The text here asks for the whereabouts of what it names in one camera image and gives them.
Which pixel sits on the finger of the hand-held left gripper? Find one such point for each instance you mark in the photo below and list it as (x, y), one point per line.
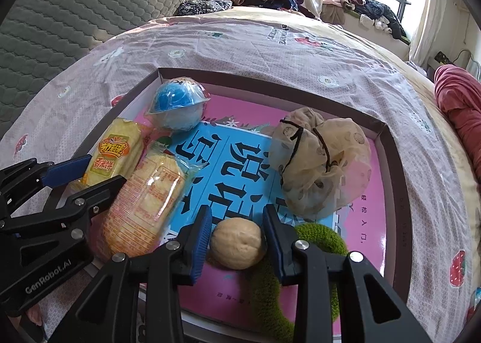
(101, 192)
(71, 170)

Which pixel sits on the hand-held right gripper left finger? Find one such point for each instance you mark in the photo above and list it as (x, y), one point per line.
(201, 245)

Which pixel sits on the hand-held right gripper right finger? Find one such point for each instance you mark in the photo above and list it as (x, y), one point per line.
(276, 249)

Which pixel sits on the walnut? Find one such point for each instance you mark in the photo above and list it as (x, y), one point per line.
(236, 243)

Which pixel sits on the yellow logo cracker packet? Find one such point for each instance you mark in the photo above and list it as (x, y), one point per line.
(112, 147)

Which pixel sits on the orange text cracker packet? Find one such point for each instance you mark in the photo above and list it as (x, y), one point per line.
(150, 192)

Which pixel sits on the dark brown shallow box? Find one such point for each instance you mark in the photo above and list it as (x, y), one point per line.
(392, 166)

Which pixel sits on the beige mesh bath pouf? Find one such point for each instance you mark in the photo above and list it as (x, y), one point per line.
(323, 162)

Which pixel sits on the blue and white ball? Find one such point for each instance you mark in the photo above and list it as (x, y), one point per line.
(173, 102)

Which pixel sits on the pink and blue book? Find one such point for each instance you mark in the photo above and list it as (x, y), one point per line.
(240, 113)

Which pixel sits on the grey quilted headboard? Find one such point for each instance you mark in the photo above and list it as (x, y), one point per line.
(75, 8)

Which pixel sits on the dark patterned cloth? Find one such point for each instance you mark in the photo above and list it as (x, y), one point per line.
(203, 6)

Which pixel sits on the cream bed sheet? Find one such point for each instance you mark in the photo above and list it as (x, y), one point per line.
(375, 42)

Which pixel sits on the pink quilt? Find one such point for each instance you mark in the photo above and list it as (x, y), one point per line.
(462, 102)

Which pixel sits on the clothes pile on windowsill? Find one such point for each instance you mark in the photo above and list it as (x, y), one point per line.
(360, 4)

